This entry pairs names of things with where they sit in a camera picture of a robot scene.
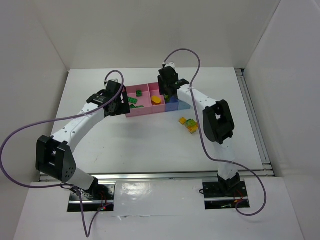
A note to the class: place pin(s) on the large pink container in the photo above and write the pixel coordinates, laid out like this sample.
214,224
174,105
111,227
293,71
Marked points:
144,100

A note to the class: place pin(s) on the small pink container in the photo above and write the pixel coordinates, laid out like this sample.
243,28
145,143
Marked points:
154,90

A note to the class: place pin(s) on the yellow square lego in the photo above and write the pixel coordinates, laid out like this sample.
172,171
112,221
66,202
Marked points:
182,121

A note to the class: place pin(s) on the dark blue container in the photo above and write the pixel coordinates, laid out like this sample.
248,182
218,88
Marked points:
171,105

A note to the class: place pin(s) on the front aluminium rail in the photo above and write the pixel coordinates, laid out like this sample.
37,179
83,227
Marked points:
155,176

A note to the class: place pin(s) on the aluminium rail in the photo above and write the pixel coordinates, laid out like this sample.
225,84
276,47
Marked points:
155,176
267,170

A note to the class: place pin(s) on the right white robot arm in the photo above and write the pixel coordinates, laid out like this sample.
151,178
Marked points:
215,119

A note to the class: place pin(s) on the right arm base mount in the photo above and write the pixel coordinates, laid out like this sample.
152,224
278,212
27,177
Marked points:
215,199

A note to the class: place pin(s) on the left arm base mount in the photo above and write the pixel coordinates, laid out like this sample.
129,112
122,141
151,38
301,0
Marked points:
103,201

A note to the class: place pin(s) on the light blue container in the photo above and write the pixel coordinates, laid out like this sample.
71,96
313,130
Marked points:
183,105

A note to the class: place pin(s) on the yellow round flower lego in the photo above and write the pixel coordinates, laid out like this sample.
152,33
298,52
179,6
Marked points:
156,100

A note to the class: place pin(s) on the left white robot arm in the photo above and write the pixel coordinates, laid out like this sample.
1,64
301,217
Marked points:
54,154

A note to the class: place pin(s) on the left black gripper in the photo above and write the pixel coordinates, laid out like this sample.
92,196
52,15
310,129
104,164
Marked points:
124,104

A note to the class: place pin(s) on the green lego plate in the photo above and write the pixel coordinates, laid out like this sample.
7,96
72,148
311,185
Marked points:
132,100

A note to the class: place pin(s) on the dark green square lego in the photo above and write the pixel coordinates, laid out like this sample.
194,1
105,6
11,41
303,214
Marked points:
138,93

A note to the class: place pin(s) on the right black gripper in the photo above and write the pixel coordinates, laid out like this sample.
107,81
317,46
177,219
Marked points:
166,90

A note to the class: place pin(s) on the orange lego plate stack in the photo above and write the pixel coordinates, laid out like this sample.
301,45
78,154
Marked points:
192,130

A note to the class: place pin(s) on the right aluminium rail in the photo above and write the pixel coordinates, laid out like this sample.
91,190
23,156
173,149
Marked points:
267,170

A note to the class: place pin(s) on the lime lego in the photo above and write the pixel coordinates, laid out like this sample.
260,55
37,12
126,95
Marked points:
166,98
191,123

